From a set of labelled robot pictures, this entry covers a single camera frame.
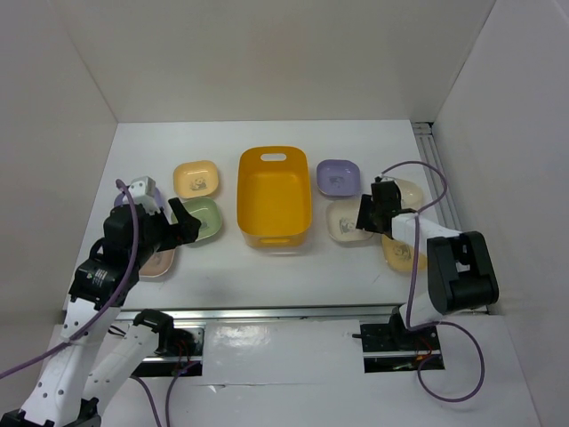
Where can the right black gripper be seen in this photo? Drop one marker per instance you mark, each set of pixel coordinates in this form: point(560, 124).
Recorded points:
point(364, 221)

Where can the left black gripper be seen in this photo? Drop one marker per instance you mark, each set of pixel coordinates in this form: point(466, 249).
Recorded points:
point(188, 228)

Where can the white panda plate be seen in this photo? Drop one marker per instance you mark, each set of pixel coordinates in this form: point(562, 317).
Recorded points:
point(341, 219)

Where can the green panda plate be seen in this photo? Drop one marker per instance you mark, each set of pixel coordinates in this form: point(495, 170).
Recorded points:
point(208, 213)

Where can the purple panda plate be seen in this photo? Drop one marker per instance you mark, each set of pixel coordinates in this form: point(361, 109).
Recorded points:
point(338, 178)

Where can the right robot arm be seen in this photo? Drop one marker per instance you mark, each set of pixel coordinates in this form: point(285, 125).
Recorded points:
point(417, 313)

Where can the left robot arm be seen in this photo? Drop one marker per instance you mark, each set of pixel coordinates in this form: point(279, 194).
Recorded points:
point(73, 389)

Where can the yellow plastic bin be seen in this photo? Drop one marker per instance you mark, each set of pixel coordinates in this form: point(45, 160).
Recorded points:
point(273, 197)

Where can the pink panda plate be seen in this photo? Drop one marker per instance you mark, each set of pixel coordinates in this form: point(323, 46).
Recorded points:
point(158, 264)

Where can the yellow panda plate left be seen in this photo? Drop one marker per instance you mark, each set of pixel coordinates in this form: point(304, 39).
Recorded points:
point(195, 179)

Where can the yellow panda plate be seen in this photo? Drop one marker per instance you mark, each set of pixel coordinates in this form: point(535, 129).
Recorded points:
point(398, 255)
point(195, 179)

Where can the yellow panda plate right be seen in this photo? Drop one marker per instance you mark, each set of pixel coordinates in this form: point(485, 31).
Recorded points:
point(398, 255)

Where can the cream plate far right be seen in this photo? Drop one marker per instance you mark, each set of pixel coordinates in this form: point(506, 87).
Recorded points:
point(411, 194)

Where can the purple plate left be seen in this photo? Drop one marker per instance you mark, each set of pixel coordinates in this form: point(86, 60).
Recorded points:
point(121, 199)

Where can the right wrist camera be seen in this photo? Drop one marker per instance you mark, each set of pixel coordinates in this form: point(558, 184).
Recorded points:
point(383, 178)

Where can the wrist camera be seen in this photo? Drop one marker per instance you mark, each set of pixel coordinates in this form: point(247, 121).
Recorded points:
point(383, 178)
point(143, 192)

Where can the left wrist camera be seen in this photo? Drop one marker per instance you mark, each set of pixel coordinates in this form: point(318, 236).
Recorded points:
point(143, 192)

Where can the aluminium rail front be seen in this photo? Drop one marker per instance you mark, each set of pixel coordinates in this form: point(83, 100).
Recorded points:
point(282, 313)

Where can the aluminium rail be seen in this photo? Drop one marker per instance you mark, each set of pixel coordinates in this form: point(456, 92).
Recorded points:
point(282, 313)
point(438, 178)

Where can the aluminium rail right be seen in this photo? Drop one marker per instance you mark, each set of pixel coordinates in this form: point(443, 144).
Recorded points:
point(438, 178)

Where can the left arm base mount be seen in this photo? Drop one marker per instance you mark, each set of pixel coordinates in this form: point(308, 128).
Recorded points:
point(182, 347)

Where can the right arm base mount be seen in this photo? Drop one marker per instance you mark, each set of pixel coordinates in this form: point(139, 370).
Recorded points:
point(383, 352)

